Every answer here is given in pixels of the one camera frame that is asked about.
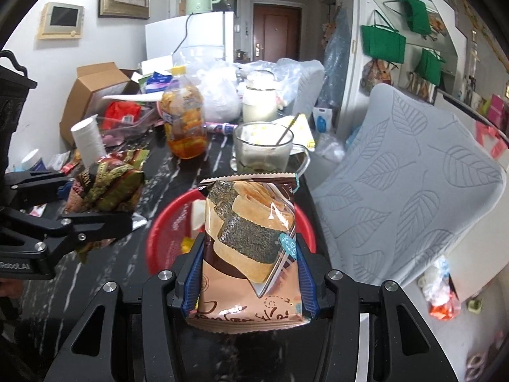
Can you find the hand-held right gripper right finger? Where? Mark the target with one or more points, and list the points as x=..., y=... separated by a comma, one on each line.
x=308, y=282

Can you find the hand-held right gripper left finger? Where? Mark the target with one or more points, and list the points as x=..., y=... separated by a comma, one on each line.
x=191, y=282

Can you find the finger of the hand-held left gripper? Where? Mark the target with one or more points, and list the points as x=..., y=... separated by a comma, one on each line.
x=65, y=191
x=99, y=225

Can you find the green brown snack packet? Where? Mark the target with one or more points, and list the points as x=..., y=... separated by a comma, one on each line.
x=115, y=183

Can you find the red plastic basket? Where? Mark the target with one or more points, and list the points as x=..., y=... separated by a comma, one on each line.
x=167, y=227

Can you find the seaweed cracker packet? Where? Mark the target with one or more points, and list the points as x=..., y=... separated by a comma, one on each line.
x=246, y=227

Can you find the gold snack packets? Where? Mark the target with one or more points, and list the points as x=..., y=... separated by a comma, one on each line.
x=187, y=245

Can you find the white paper towel roll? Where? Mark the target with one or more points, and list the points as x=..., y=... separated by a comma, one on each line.
x=89, y=139

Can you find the cardboard box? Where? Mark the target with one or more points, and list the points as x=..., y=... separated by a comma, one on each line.
x=91, y=91

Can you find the clear plastic container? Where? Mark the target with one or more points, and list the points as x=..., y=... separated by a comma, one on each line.
x=127, y=127

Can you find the red bag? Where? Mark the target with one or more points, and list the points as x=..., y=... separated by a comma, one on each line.
x=123, y=112

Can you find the orange white plastic bag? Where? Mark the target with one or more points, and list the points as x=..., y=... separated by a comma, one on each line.
x=439, y=290

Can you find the iced tea bottle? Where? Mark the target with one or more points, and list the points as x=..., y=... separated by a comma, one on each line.
x=187, y=119

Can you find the grey leaf-pattern chair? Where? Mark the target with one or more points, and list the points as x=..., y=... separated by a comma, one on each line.
x=405, y=183

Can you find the blue white packet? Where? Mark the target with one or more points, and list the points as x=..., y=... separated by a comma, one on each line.
x=157, y=81

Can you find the glass mug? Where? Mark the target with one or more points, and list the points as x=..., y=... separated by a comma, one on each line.
x=258, y=147

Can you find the metal spoon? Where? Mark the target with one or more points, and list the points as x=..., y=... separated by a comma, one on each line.
x=286, y=129

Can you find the pink white tube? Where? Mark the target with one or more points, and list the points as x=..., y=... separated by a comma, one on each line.
x=220, y=127

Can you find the yellow paper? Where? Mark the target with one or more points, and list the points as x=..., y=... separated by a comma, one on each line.
x=304, y=125

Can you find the blue white pouch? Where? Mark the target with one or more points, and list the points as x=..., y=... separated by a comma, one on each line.
x=322, y=119

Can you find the white fridge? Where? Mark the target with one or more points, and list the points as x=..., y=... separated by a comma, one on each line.
x=187, y=36

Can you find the glass jar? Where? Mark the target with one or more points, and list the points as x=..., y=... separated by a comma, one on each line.
x=260, y=99

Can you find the clear plastic bag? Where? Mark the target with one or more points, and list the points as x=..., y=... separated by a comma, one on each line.
x=302, y=79

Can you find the bubble wrap roll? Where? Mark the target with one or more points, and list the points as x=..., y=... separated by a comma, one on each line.
x=338, y=55

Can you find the green tote bag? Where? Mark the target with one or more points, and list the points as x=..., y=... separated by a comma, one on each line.
x=383, y=41
x=431, y=67
x=415, y=12

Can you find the brown door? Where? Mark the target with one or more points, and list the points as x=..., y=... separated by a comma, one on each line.
x=276, y=32

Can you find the wall intercom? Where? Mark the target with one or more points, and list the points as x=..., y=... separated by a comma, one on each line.
x=61, y=20

